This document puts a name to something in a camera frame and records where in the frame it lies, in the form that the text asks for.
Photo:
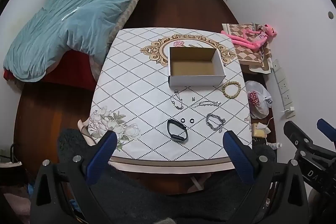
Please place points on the teal quilt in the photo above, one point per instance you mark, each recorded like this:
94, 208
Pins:
73, 19

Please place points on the pink plush toy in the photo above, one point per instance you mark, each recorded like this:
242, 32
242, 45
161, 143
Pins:
249, 36

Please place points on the yellow packet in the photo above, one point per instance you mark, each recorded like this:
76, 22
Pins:
258, 132

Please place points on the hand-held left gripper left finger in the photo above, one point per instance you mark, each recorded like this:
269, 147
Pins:
103, 155

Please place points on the white charger plug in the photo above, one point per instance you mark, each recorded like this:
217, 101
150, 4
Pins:
290, 110

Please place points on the black wristband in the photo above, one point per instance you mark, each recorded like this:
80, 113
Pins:
181, 137

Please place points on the person's right forearm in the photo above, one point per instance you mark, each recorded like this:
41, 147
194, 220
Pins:
316, 203

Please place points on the dark bag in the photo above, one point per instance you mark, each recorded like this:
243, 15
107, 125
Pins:
10, 174

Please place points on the person's dark fuzzy clothing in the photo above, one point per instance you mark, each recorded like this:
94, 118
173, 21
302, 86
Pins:
144, 195

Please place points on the white plastic bag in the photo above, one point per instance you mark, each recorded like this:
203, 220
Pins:
258, 106

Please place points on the cardboard box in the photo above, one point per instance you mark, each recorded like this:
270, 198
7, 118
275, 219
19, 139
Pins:
195, 67

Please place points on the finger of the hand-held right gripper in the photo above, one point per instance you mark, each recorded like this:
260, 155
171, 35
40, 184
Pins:
302, 136
326, 127

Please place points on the white power strip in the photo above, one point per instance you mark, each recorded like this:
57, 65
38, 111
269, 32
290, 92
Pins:
283, 87

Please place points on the red bed sheet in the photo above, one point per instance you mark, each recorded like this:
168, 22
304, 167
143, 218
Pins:
76, 66

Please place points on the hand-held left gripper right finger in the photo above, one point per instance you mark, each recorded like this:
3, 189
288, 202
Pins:
237, 158

